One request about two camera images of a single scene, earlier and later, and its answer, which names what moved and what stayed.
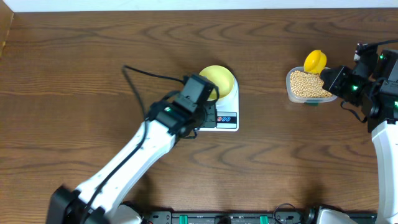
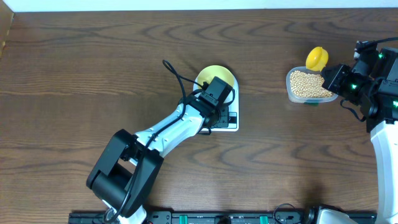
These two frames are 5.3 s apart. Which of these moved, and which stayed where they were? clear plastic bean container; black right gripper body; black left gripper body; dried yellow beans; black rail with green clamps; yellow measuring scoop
Moved: yellow measuring scoop; black left gripper body
Stayed: dried yellow beans; clear plastic bean container; black rail with green clamps; black right gripper body
